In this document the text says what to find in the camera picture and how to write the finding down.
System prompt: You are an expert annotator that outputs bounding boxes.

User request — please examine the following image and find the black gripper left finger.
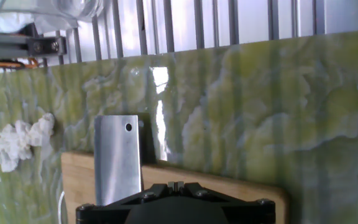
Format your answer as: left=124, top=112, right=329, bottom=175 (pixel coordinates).
left=75, top=181, right=177, bottom=224

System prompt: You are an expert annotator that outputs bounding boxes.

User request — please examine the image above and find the crumpled white tissue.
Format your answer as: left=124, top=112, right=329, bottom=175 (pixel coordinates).
left=0, top=112, right=56, bottom=174

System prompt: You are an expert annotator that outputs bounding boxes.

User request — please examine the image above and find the aluminium frame profile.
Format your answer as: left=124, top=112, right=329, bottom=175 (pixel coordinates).
left=0, top=32, right=68, bottom=60

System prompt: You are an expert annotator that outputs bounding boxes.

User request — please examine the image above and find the orange cable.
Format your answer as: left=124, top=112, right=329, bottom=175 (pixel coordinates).
left=0, top=58, right=40, bottom=70

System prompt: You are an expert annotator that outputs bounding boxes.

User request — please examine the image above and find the bamboo cutting board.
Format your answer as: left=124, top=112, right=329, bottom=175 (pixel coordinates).
left=57, top=151, right=289, bottom=224

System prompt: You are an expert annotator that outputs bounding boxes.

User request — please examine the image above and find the white plastic bag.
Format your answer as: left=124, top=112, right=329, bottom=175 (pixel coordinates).
left=0, top=11, right=79, bottom=34

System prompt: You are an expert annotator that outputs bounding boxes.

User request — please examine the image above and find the steel cleaver knife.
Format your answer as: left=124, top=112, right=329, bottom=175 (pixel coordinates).
left=93, top=114, right=144, bottom=207

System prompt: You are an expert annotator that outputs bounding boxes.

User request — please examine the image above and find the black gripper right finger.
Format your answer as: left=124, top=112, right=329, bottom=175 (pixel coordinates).
left=176, top=181, right=277, bottom=224

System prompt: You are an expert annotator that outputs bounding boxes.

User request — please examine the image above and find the green marble pattern mat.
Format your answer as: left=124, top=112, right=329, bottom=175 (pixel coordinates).
left=0, top=29, right=358, bottom=224

